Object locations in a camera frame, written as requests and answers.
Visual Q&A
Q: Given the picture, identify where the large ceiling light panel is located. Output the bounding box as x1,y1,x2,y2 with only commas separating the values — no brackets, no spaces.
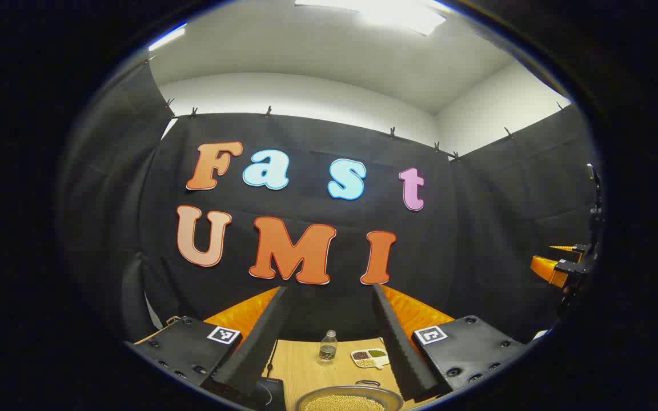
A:
295,0,447,36

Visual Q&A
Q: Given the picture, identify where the row of black cloth clips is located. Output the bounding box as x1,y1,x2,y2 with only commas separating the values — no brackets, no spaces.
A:
145,54,569,163

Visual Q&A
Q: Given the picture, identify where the clear plastic water bottle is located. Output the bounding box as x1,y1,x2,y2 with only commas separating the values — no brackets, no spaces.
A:
318,329,339,366

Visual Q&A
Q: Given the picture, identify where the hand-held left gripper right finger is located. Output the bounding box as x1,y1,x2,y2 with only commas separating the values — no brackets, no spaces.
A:
371,284,529,404

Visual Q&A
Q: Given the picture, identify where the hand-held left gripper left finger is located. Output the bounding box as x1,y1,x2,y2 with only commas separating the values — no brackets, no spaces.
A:
125,285,295,409

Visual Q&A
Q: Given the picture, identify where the white divided bean plate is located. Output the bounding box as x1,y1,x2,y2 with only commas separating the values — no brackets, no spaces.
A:
350,348,390,370

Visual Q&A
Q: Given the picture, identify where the small ceiling light panel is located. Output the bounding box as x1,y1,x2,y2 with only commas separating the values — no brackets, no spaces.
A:
147,23,187,52

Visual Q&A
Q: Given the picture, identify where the steel pot with soybeans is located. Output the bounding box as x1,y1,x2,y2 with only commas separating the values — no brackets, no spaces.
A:
255,377,405,411

